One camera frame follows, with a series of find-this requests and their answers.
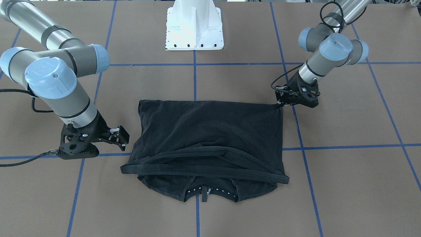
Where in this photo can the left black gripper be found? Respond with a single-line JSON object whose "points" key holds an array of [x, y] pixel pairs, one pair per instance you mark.
{"points": [[298, 83]]}

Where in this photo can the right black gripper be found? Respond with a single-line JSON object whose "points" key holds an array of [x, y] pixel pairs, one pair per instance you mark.
{"points": [[98, 125]]}

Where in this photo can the black t-shirt with logo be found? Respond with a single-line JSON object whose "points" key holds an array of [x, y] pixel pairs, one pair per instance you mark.
{"points": [[229, 149]]}

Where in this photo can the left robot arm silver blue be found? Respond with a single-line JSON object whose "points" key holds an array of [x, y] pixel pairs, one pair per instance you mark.
{"points": [[329, 49]]}

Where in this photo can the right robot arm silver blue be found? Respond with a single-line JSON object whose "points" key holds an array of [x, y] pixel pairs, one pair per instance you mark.
{"points": [[52, 76]]}

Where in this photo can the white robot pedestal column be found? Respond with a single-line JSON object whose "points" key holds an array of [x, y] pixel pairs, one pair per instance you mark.
{"points": [[194, 25]]}

